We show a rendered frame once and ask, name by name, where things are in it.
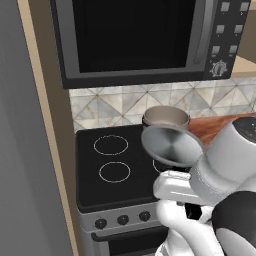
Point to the black glass hob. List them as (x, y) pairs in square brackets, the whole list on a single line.
[(110, 180)]

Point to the beige cupboard side panel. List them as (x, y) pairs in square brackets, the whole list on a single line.
[(50, 116)]

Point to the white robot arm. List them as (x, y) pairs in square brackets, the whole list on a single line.
[(230, 156)]

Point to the tan metal pot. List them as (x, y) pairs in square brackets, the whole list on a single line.
[(165, 115)]

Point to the black microwave door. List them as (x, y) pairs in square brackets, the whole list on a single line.
[(133, 36)]

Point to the black stove knob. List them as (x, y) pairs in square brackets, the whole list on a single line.
[(123, 219), (144, 216), (100, 223)]

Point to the grey metal pan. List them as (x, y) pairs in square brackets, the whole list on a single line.
[(171, 146)]

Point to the black microwave oven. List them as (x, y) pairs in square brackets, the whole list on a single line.
[(133, 40)]

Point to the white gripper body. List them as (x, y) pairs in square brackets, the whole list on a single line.
[(173, 185)]

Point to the silver stove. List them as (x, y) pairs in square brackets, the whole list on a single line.
[(133, 218)]

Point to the grey fridge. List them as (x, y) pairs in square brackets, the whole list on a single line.
[(23, 133)]

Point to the black oven door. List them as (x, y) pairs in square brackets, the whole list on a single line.
[(126, 246)]

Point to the silver microwave knob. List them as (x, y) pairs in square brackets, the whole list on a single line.
[(219, 68)]

